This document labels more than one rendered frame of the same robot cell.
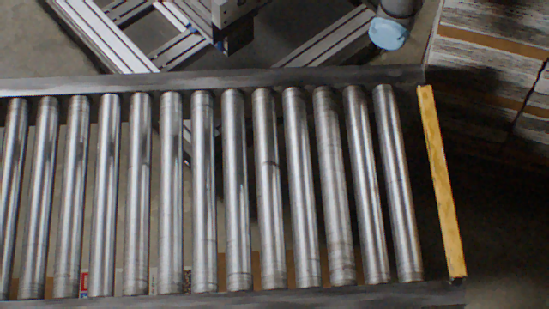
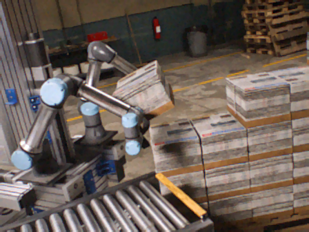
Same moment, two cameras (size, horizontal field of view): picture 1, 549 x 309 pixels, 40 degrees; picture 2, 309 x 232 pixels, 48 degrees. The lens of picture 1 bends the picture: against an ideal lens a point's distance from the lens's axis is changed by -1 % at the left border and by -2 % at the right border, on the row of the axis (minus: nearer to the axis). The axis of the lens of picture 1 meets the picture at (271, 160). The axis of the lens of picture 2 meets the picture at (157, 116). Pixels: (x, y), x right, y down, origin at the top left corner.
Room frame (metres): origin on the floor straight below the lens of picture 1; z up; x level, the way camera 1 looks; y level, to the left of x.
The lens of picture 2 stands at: (-0.57, 0.13, 1.67)
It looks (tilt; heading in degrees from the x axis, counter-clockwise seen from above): 19 degrees down; 342
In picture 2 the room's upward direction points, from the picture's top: 9 degrees counter-clockwise
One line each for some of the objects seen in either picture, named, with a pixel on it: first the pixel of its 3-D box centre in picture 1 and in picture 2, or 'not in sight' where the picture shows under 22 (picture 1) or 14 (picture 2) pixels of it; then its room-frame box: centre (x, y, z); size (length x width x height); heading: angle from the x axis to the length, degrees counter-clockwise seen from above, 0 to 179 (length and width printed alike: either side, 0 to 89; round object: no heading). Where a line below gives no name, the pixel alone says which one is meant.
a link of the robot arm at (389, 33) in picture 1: (395, 18); (134, 144); (0.97, -0.23, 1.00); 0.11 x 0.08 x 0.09; 157
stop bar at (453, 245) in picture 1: (441, 176); (178, 192); (0.73, -0.34, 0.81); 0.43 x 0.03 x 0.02; 5
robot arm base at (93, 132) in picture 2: not in sight; (94, 129); (1.70, -0.14, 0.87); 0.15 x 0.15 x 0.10
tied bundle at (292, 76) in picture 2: not in sight; (298, 91); (1.19, -1.43, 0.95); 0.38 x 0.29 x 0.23; 164
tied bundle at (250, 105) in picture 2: not in sight; (256, 98); (1.26, -1.15, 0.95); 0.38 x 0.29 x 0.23; 166
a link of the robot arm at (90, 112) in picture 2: not in sight; (90, 113); (1.71, -0.14, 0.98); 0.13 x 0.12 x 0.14; 2
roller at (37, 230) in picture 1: (40, 196); not in sight; (0.67, 0.46, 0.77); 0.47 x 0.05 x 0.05; 5
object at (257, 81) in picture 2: not in sight; (254, 81); (1.27, -1.16, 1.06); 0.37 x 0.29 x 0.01; 166
